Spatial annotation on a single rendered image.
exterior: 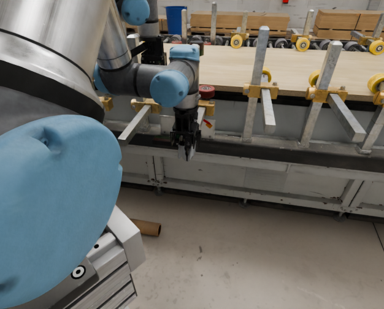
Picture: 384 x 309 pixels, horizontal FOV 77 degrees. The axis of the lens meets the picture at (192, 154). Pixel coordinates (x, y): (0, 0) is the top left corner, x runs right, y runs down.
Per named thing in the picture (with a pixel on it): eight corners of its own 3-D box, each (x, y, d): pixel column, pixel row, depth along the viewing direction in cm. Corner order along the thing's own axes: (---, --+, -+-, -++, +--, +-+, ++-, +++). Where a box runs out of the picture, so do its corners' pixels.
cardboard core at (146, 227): (156, 231, 145) (110, 223, 150) (157, 239, 150) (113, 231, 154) (161, 221, 151) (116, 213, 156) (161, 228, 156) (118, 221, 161)
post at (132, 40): (148, 139, 122) (134, 35, 93) (142, 138, 122) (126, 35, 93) (150, 135, 124) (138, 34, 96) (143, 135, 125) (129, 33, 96)
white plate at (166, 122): (213, 139, 113) (215, 120, 107) (161, 133, 117) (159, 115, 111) (214, 138, 113) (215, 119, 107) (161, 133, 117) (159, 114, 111)
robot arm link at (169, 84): (135, 106, 54) (153, 89, 62) (184, 112, 52) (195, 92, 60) (130, 71, 49) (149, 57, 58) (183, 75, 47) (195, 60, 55)
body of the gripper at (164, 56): (162, 73, 90) (159, 38, 82) (140, 72, 91) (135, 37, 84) (167, 67, 96) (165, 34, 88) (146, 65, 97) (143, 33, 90)
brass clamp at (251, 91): (276, 100, 96) (279, 87, 93) (242, 97, 98) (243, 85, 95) (275, 94, 101) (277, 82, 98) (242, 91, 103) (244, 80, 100)
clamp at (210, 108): (213, 116, 106) (213, 105, 103) (183, 113, 108) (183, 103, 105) (214, 110, 111) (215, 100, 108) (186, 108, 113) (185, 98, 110)
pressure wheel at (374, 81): (367, 88, 104) (380, 98, 106) (385, 73, 99) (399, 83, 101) (362, 83, 109) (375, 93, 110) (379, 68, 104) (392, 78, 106)
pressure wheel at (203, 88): (212, 114, 113) (213, 91, 106) (195, 113, 114) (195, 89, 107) (214, 106, 119) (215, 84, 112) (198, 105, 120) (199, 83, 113)
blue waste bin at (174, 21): (184, 40, 603) (184, 7, 560) (163, 39, 616) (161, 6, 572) (191, 36, 649) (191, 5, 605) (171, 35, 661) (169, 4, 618)
